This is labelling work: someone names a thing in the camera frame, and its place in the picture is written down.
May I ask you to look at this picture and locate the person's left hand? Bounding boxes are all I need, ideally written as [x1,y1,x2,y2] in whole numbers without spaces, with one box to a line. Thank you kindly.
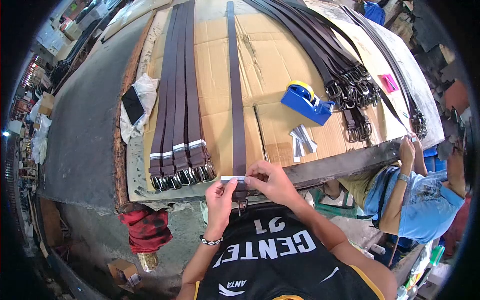
[205,177,239,241]

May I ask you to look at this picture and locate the person's right hand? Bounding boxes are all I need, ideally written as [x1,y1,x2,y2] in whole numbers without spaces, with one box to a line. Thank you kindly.
[244,160,304,211]

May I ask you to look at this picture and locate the person's right thumb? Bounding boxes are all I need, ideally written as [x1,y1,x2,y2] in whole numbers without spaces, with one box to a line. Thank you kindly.
[244,175,269,190]

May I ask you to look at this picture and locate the person's right index finger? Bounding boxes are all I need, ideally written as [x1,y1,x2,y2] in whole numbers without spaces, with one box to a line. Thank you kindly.
[246,160,277,179]

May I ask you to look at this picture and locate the person's left thumb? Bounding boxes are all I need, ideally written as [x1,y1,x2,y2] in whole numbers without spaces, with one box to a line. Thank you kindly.
[225,177,239,199]

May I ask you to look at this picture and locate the person's left fingers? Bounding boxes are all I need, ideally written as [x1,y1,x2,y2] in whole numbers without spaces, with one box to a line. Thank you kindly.
[205,181,226,196]

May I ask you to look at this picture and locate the brown leather belt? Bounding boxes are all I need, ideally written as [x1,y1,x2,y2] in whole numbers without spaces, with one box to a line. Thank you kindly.
[226,1,249,217]

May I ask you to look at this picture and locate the heap of silver labels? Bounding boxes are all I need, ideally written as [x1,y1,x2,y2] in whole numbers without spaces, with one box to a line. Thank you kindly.
[289,124,318,163]

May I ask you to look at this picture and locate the brown belt with silver label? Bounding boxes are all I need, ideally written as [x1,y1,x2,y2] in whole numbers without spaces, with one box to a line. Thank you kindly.
[185,0,217,183]
[161,3,184,190]
[172,1,199,187]
[148,4,180,192]

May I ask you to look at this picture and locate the blue tape dispenser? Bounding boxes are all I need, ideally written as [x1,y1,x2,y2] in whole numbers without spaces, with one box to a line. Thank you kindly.
[280,85,335,127]

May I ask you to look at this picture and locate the red cloth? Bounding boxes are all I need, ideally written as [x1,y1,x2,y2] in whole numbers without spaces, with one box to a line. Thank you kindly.
[118,208,173,255]

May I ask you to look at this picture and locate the person's body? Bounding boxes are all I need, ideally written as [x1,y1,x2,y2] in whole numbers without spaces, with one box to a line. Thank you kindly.
[175,204,399,300]

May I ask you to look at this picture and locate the green plastic stool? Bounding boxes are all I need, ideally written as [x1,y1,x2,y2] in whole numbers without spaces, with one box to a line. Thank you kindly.
[310,187,361,219]

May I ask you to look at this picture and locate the yellow tape roll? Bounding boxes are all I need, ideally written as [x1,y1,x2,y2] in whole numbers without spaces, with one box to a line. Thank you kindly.
[286,80,316,102]

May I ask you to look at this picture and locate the yellowish cylindrical container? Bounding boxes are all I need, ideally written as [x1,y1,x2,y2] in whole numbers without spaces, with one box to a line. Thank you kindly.
[136,252,160,273]

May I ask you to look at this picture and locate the flattened cardboard sheet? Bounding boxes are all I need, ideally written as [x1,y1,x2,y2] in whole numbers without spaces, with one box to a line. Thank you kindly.
[143,0,413,193]

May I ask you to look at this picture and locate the black smartphone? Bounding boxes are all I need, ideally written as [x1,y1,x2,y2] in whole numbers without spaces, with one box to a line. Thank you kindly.
[121,85,146,127]

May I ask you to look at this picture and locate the white cloth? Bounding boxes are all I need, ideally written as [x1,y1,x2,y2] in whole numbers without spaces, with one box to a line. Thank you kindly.
[119,73,160,144]

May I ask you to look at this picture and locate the pile of dark brown belts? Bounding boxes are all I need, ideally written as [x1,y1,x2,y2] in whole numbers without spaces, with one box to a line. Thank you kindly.
[244,0,383,143]

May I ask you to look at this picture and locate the open cardboard box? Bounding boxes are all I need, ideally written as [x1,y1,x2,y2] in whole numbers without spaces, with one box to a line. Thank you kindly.
[107,258,144,294]

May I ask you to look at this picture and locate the pink flat packet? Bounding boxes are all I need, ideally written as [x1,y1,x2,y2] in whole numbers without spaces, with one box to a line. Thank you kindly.
[380,73,400,94]

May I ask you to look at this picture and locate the bundle of thin dark belts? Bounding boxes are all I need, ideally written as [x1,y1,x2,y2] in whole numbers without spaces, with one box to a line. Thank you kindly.
[340,4,428,140]

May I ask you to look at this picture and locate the small closed cardboard box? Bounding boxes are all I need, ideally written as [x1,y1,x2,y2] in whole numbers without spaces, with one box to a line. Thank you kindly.
[38,92,55,116]

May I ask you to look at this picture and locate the blue cloth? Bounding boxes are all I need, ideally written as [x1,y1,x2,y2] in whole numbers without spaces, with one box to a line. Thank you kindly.
[363,1,386,26]

